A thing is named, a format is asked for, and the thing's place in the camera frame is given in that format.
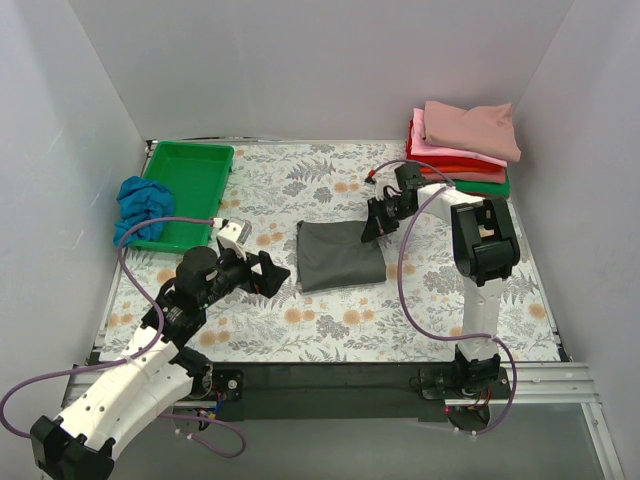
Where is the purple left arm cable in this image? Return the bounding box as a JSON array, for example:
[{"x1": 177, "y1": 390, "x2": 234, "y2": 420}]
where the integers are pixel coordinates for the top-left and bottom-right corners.
[{"x1": 0, "y1": 215, "x2": 247, "y2": 459}]

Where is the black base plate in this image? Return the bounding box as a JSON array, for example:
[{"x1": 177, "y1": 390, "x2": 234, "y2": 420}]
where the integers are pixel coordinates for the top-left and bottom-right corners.
[{"x1": 173, "y1": 362, "x2": 512, "y2": 423}]

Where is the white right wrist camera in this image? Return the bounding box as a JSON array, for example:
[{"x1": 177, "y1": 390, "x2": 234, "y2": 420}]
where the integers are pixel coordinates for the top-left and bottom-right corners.
[{"x1": 365, "y1": 173, "x2": 401, "y2": 201}]

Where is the dark grey t shirt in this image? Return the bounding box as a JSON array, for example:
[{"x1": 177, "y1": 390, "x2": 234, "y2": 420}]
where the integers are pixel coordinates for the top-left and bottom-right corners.
[{"x1": 296, "y1": 220, "x2": 386, "y2": 293}]

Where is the green folded shirt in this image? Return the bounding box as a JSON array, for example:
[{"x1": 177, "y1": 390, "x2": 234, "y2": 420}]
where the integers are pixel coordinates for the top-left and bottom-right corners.
[{"x1": 455, "y1": 179, "x2": 511, "y2": 199}]

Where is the light pink folded shirt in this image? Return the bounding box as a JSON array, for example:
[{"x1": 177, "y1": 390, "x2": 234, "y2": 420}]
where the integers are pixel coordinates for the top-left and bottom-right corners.
[{"x1": 407, "y1": 108, "x2": 507, "y2": 167}]

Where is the orange folded shirt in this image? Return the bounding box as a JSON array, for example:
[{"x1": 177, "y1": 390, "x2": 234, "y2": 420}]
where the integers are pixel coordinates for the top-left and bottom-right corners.
[{"x1": 419, "y1": 164, "x2": 506, "y2": 175}]

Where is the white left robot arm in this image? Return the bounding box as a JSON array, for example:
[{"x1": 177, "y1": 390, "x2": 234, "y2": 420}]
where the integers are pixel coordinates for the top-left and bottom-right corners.
[{"x1": 30, "y1": 246, "x2": 290, "y2": 479}]

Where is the dusty pink folded shirt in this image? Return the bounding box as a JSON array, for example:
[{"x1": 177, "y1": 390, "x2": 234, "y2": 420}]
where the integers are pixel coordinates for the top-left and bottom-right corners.
[{"x1": 423, "y1": 101, "x2": 521, "y2": 162}]

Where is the crumpled blue t shirt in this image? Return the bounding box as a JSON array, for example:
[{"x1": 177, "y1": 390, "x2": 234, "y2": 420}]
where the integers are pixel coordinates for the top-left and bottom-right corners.
[{"x1": 113, "y1": 176, "x2": 175, "y2": 247}]

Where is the aluminium frame rail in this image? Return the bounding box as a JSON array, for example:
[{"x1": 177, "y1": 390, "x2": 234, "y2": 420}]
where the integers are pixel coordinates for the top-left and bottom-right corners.
[{"x1": 62, "y1": 362, "x2": 624, "y2": 479}]

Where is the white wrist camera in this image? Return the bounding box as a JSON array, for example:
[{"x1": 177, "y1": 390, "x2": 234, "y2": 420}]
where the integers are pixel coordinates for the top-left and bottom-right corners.
[
  {"x1": 212, "y1": 217, "x2": 252, "y2": 260},
  {"x1": 365, "y1": 173, "x2": 401, "y2": 201}
]

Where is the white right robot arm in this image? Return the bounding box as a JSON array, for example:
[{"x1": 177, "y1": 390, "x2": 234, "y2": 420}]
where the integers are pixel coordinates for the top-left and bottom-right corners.
[{"x1": 361, "y1": 159, "x2": 520, "y2": 398}]

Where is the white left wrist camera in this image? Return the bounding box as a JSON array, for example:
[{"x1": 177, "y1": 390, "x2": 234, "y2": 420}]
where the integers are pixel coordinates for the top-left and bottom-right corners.
[{"x1": 212, "y1": 217, "x2": 252, "y2": 260}]

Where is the green plastic tray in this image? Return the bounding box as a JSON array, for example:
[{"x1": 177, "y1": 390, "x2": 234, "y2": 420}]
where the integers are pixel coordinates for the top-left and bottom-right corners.
[{"x1": 131, "y1": 141, "x2": 234, "y2": 254}]

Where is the salmon folded shirt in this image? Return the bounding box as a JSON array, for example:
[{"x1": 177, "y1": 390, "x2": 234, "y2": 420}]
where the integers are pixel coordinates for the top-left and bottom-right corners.
[{"x1": 420, "y1": 168, "x2": 507, "y2": 184}]

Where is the floral table mat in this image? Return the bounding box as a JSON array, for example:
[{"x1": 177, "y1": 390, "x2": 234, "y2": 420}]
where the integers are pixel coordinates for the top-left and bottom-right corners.
[{"x1": 97, "y1": 141, "x2": 564, "y2": 364}]

